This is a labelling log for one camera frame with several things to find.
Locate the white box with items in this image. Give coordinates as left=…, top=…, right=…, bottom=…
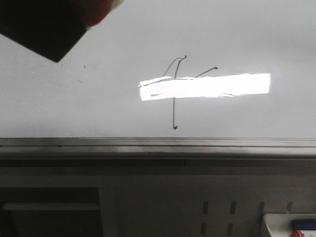
left=261, top=213, right=316, bottom=237

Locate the red magnet taped to marker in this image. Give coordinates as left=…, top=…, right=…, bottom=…
left=84, top=0, right=124, bottom=28

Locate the blue object in box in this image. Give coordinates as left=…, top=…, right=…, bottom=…
left=291, top=219, right=316, bottom=231

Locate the white whiteboard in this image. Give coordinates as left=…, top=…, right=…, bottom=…
left=0, top=0, right=316, bottom=138

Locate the white slotted panel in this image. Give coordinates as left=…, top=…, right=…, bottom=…
left=99, top=175, right=316, bottom=237

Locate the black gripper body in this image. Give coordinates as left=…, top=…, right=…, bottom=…
left=0, top=0, right=109, bottom=63

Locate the red object in box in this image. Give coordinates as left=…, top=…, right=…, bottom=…
left=291, top=230, right=305, bottom=237

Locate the aluminium whiteboard frame rail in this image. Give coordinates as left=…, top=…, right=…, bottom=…
left=0, top=137, right=316, bottom=167

